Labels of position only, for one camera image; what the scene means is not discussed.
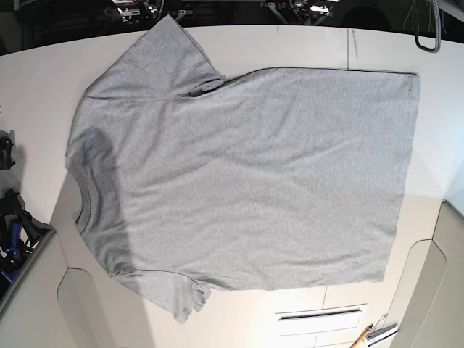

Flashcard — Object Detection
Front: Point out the black clamp at left edge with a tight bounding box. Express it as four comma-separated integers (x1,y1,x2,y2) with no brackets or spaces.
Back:
0,130,15,171

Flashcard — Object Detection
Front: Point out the grey braided cable loop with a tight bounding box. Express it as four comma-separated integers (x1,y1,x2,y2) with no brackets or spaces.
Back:
415,0,443,51

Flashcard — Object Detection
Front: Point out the blue and black tool pile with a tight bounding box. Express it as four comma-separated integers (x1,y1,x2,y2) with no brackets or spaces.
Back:
1,189,52,286

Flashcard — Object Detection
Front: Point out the grey T-shirt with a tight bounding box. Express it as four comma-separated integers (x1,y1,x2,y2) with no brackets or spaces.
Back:
66,17,421,323

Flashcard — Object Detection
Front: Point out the white slotted vent panel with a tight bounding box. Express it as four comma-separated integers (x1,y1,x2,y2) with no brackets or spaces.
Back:
275,304,367,336

